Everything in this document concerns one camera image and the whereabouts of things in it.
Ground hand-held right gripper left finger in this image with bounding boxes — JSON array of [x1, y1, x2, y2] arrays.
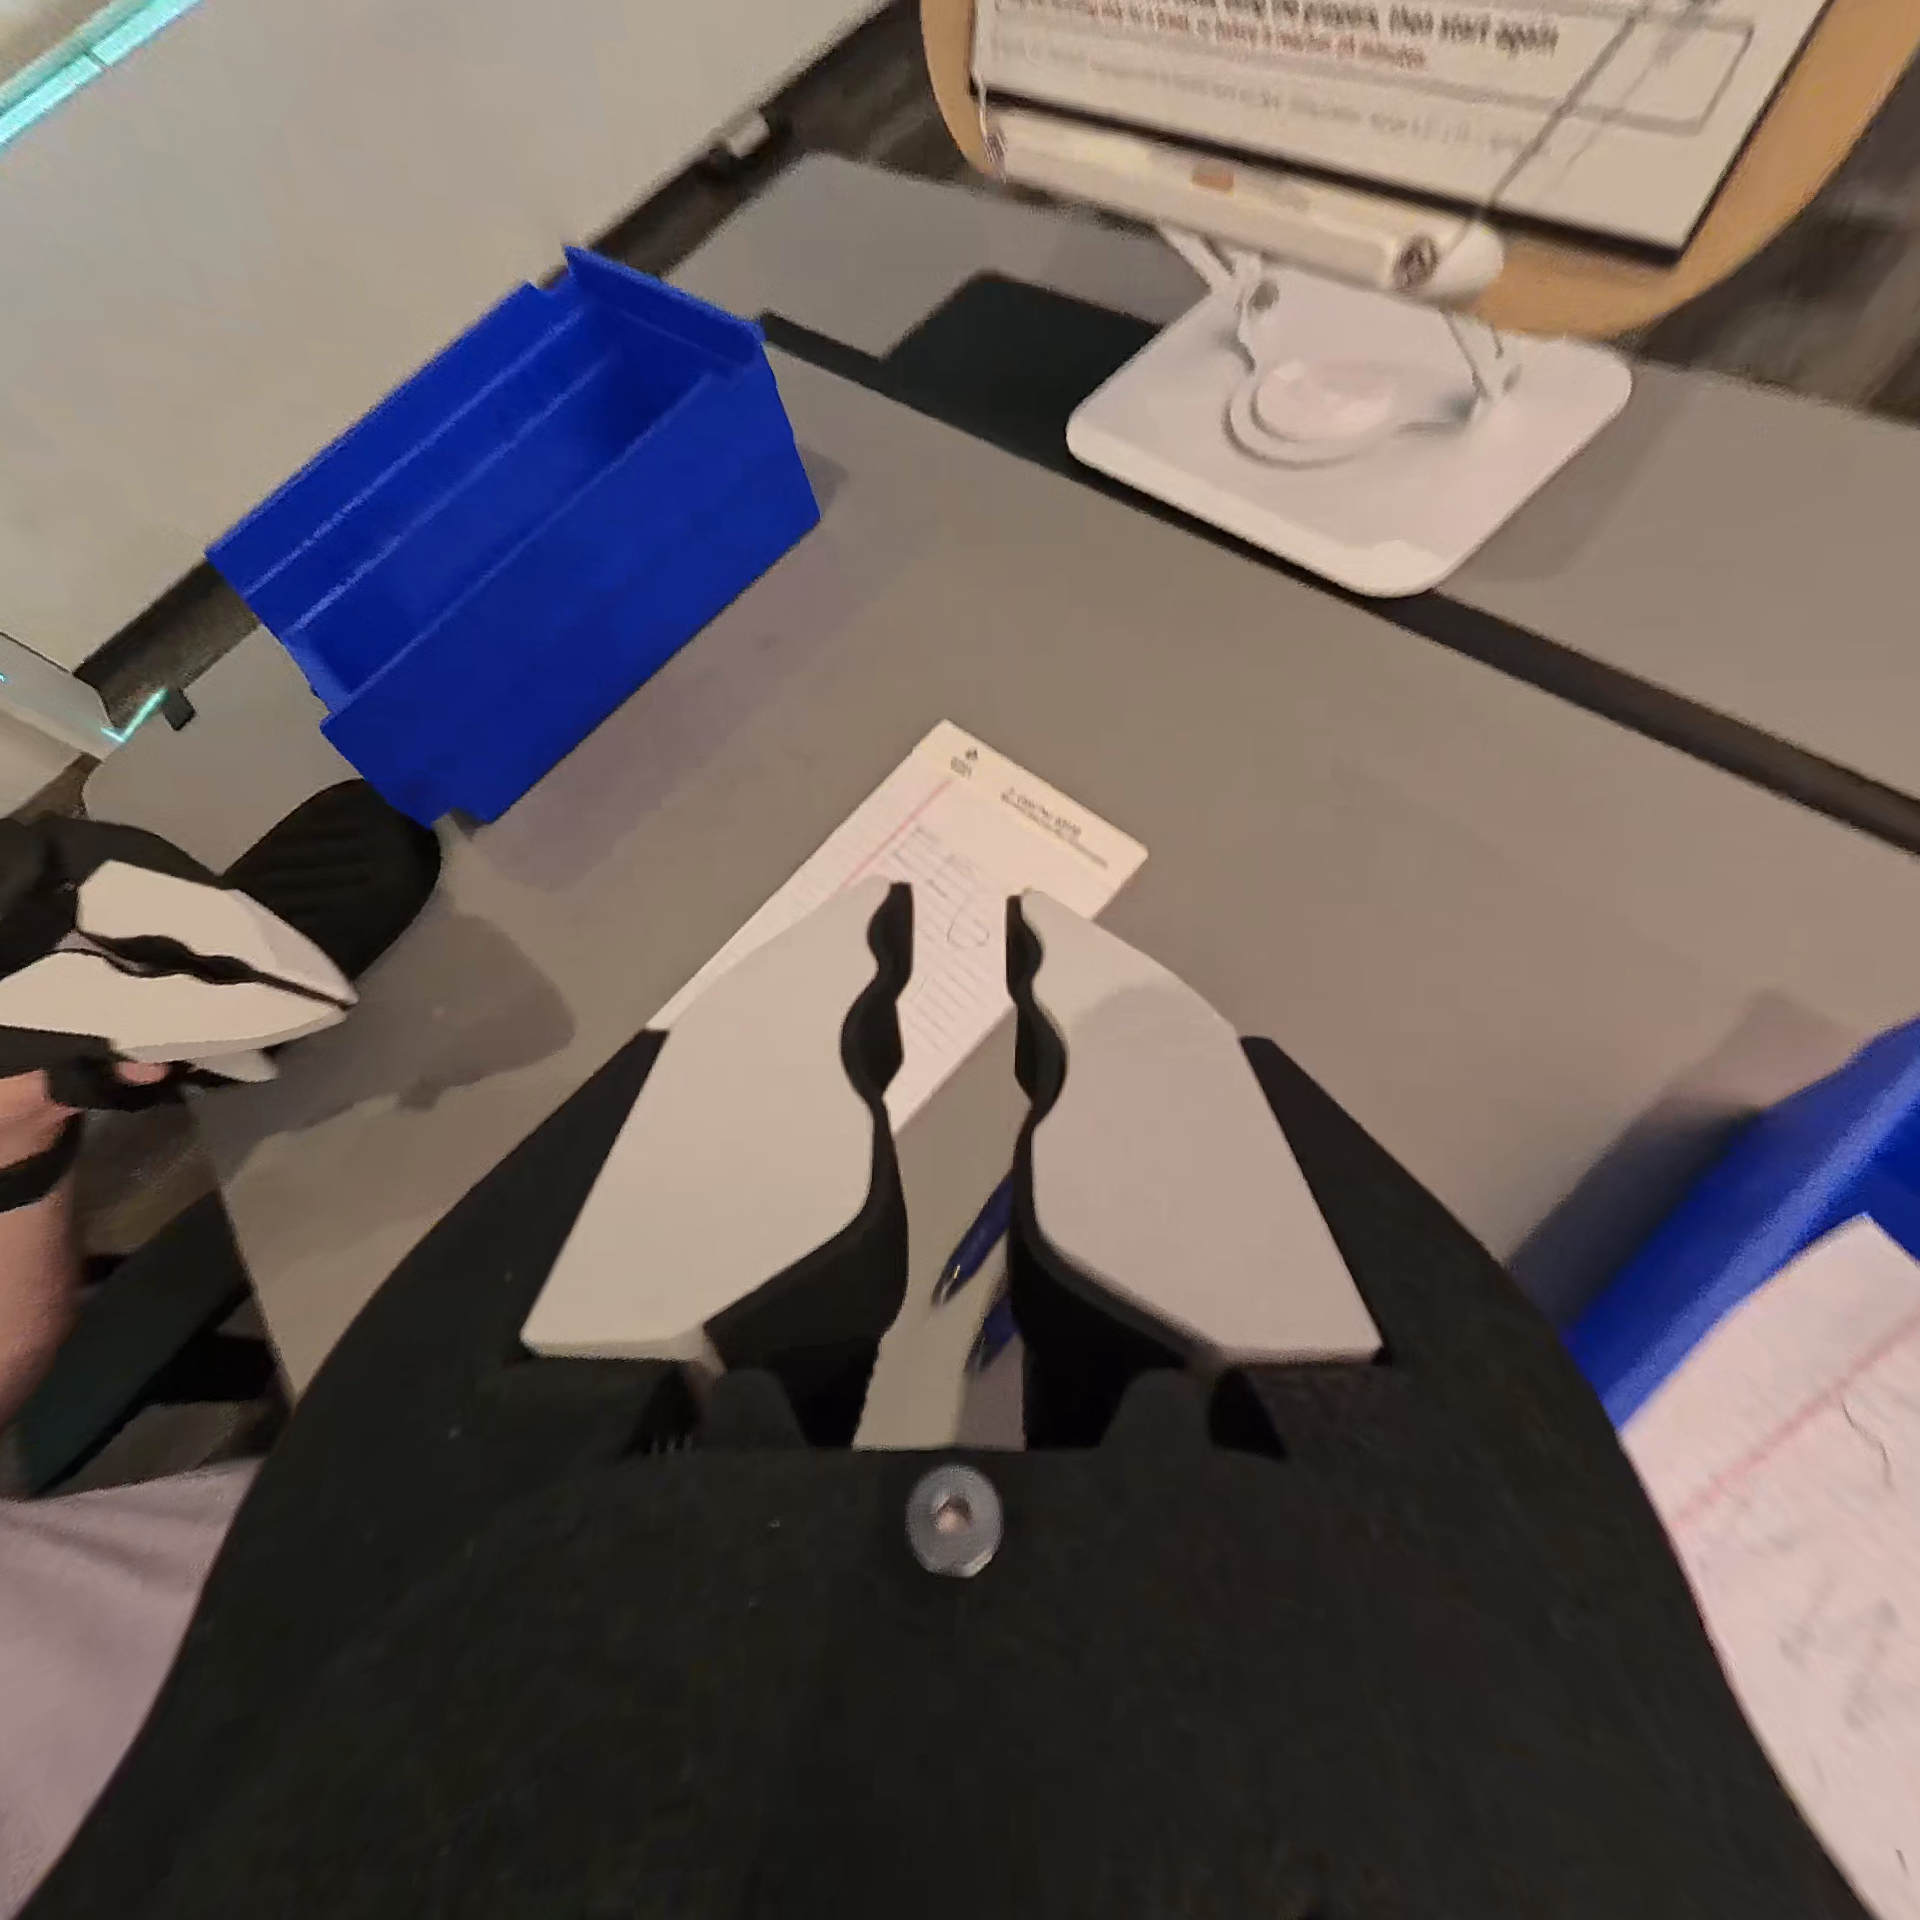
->
[[519, 881, 917, 1446]]

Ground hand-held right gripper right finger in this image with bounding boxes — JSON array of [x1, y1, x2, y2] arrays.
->
[[1000, 892, 1385, 1446]]

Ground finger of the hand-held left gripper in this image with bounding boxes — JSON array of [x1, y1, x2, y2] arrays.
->
[[0, 952, 357, 1086], [65, 863, 361, 999]]

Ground blue pen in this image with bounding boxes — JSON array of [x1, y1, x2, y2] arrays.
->
[[928, 1177, 1024, 1374]]

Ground white lined notepad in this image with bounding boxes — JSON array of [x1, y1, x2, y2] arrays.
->
[[645, 721, 1151, 1134]]

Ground person's left hand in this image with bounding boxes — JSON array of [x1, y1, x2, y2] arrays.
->
[[0, 1054, 189, 1307]]

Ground blue plastic storage bin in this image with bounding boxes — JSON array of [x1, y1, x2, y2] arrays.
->
[[1515, 1020, 1920, 1427], [205, 246, 822, 830]]

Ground person's pale trousers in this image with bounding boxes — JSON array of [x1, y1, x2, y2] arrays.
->
[[0, 1464, 264, 1913]]

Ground written paper sheet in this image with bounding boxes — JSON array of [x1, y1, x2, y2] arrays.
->
[[1619, 1216, 1920, 1920]]

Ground white clipboard stand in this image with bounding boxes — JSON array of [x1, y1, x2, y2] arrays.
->
[[989, 112, 1633, 600]]

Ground printed instruction sheet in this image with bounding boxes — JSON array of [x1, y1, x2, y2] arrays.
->
[[970, 0, 1835, 255]]

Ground wooden clipboard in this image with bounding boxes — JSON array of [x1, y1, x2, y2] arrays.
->
[[919, 0, 1920, 338]]

